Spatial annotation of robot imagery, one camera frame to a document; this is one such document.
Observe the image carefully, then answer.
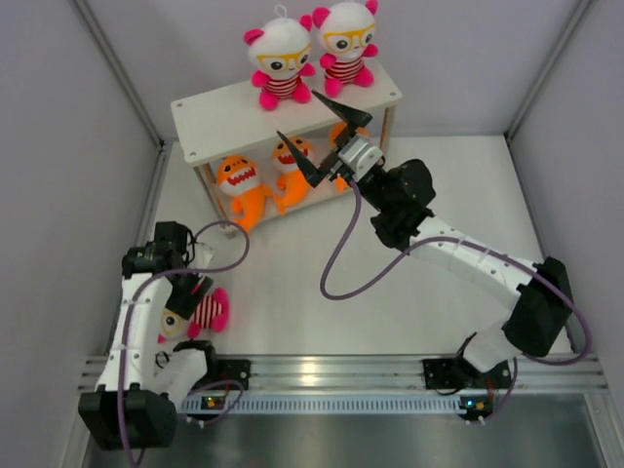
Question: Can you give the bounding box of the orange shark plush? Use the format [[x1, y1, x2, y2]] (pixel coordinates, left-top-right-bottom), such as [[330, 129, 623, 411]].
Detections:
[[271, 141, 310, 215], [216, 154, 272, 234], [327, 121, 371, 193]]

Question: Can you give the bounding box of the white pink striped plush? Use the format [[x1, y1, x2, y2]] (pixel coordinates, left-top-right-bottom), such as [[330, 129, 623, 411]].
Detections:
[[157, 288, 230, 344], [312, 0, 380, 98], [243, 4, 316, 111]]

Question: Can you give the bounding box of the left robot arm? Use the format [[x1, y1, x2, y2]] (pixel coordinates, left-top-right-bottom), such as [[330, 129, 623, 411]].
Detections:
[[78, 221, 220, 450]]

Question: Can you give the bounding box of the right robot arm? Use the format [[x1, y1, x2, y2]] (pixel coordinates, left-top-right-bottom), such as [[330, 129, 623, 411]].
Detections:
[[282, 93, 573, 387]]

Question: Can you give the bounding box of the white two-tier shelf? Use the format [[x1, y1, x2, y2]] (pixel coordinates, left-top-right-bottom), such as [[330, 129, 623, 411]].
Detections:
[[171, 58, 403, 219]]

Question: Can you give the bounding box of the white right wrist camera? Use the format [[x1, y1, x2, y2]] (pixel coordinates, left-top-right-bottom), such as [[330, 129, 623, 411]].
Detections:
[[337, 134, 383, 182]]

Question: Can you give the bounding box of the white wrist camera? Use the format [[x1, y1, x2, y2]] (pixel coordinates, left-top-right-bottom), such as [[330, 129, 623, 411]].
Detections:
[[337, 134, 383, 182], [188, 243, 215, 269]]

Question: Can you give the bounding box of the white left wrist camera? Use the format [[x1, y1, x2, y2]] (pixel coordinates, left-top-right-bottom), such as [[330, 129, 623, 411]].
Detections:
[[188, 243, 215, 269]]

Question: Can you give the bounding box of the grey slotted cable duct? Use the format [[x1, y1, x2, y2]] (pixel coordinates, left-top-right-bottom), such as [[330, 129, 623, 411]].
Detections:
[[180, 393, 491, 416]]

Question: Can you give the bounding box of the aluminium mounting rail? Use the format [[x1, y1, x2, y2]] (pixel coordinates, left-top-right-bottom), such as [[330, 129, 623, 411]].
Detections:
[[77, 354, 607, 392]]

